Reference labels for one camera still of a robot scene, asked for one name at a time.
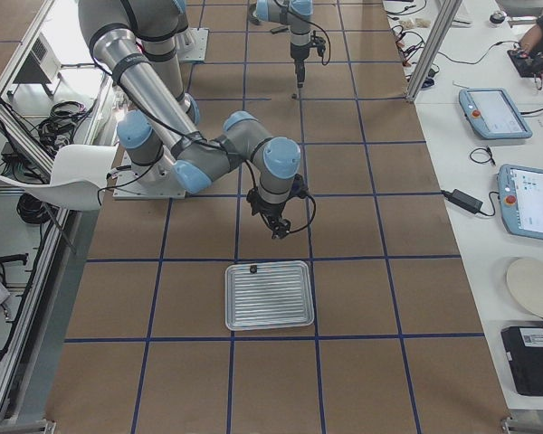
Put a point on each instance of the white round plate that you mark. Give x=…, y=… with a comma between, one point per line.
x=524, y=279

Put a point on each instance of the black laptop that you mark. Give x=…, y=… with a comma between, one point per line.
x=524, y=349

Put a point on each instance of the far blue teach pendant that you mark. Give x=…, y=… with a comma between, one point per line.
x=492, y=114

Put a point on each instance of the blue teach pendant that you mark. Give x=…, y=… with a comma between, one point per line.
x=521, y=200
x=492, y=114

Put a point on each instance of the black power adapter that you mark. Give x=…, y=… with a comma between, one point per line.
x=463, y=200

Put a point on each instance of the person's hand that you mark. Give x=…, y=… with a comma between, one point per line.
x=526, y=46

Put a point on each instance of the silver ribbed metal tray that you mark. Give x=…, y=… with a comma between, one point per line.
x=278, y=295

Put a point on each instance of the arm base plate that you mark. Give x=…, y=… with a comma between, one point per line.
x=158, y=183
x=191, y=45

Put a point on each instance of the near blue teach pendant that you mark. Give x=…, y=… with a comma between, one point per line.
x=521, y=200

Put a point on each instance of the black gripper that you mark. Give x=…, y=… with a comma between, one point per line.
x=299, y=56
x=269, y=212

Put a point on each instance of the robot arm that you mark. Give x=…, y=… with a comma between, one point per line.
x=296, y=16
x=136, y=42

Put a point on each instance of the white plastic chair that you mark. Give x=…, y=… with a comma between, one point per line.
x=78, y=172

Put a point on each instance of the aluminium frame post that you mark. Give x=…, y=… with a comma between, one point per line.
x=440, y=28

